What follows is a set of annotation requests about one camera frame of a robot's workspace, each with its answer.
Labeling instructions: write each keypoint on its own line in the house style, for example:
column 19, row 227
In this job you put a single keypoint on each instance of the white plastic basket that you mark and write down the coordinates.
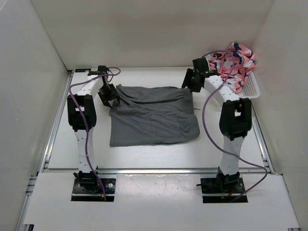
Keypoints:
column 250, row 89

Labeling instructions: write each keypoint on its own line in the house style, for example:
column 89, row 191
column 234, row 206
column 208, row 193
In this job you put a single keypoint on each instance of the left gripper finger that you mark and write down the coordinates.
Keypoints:
column 107, row 102
column 115, row 98

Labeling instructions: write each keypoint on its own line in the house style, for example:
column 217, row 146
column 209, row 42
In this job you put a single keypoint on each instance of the pink patterned shorts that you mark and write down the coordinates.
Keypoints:
column 234, row 65

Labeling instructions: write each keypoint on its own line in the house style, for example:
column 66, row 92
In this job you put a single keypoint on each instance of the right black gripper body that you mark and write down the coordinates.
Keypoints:
column 192, row 81

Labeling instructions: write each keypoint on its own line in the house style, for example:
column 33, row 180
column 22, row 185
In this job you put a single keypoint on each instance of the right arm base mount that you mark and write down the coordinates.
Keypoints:
column 223, row 189

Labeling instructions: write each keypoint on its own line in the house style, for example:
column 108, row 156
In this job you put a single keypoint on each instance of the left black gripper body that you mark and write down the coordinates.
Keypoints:
column 108, row 91

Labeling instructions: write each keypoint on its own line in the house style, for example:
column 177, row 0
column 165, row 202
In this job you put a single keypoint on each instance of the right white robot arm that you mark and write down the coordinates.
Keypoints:
column 234, row 123

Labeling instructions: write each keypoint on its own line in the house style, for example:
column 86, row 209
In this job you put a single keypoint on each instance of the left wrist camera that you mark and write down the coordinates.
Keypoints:
column 101, row 70

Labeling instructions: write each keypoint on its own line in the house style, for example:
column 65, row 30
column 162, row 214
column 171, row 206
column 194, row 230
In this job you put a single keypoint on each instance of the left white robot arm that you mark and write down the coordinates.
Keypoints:
column 82, row 118

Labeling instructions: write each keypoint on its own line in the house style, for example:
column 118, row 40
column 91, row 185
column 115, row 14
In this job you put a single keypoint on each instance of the aluminium frame rail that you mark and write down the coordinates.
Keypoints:
column 155, row 170

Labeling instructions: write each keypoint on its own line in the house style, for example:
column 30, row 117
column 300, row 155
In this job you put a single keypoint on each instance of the grey shorts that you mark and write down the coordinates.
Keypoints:
column 152, row 116

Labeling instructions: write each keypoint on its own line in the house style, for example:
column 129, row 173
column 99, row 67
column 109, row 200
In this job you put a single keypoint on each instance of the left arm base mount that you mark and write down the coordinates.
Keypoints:
column 87, row 188

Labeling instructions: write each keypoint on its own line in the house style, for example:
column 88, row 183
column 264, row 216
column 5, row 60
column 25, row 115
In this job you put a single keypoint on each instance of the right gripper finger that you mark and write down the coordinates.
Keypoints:
column 194, row 88
column 187, row 82

